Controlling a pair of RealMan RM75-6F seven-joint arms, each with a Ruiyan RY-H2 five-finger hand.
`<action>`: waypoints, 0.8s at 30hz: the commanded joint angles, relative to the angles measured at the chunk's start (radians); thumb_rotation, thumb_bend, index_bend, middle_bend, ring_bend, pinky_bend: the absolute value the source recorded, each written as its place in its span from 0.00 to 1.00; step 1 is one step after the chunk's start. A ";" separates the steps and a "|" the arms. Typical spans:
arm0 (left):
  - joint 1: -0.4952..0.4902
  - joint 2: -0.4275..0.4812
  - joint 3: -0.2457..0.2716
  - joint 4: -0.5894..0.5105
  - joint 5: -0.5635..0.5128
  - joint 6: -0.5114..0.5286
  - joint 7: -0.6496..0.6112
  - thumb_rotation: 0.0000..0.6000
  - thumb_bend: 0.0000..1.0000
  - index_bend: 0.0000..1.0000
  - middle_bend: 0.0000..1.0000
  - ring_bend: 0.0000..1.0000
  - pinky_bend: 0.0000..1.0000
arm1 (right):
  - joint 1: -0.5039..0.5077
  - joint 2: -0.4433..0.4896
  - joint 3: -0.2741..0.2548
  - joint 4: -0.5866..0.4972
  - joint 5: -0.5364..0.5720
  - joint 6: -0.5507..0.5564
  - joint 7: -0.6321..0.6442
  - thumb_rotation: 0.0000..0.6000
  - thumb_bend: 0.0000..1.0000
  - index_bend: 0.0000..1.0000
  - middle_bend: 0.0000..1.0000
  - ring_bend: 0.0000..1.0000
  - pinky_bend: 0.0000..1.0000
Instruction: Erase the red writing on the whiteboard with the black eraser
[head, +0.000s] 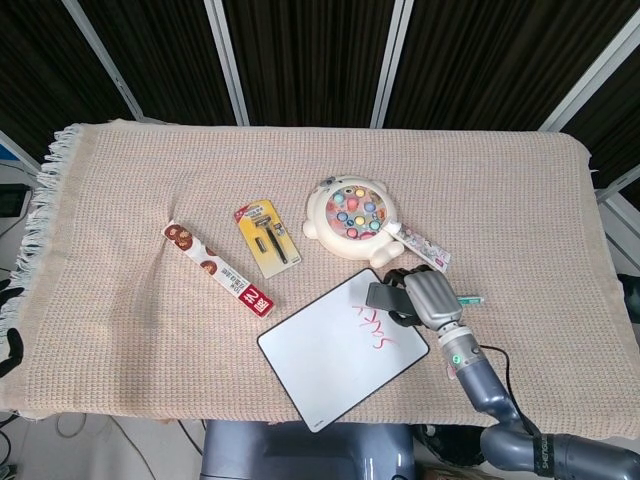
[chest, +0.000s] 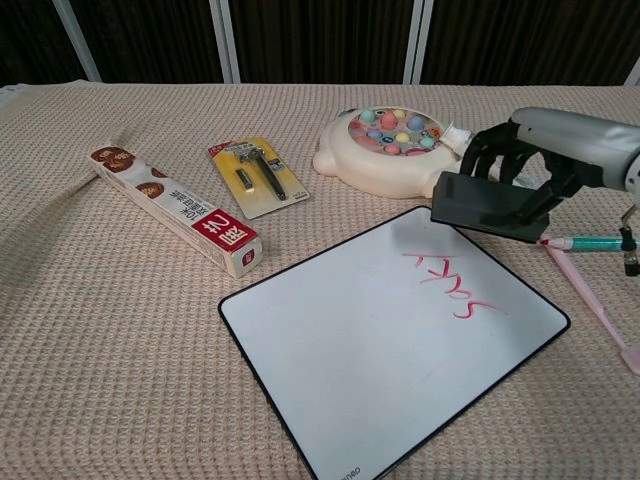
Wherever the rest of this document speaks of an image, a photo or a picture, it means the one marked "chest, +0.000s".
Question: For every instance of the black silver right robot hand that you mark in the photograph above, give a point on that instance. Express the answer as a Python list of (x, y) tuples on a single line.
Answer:
[(570, 140)]

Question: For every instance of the black whiteboard eraser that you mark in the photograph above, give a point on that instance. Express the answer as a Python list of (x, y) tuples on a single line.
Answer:
[(470, 205)]

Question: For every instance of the black framed whiteboard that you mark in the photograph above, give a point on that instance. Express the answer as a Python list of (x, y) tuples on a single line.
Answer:
[(375, 350)]

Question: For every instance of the green marker pen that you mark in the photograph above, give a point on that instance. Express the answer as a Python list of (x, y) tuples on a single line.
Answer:
[(595, 243)]

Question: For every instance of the dark partition panel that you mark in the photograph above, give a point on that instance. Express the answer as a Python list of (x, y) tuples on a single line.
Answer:
[(325, 35), (25, 35), (525, 35), (150, 35)]

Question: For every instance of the pink toothbrush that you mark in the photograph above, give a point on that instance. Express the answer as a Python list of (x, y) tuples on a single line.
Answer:
[(595, 300)]

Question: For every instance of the cream fishing game toy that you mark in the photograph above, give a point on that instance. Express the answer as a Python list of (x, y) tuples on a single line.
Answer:
[(360, 165)]

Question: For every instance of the yellow razor blister pack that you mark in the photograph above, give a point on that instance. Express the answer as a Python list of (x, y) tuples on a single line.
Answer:
[(235, 185)]

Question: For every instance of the long baking paper box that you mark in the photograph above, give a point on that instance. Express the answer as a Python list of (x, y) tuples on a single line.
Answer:
[(170, 205)]

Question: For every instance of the beige waffle tablecloth with fringe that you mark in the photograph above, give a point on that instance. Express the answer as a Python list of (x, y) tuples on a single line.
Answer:
[(125, 350)]

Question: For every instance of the silver aluminium frame post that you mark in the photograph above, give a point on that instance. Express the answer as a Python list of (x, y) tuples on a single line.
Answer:
[(419, 40), (635, 75), (75, 40), (225, 40)]

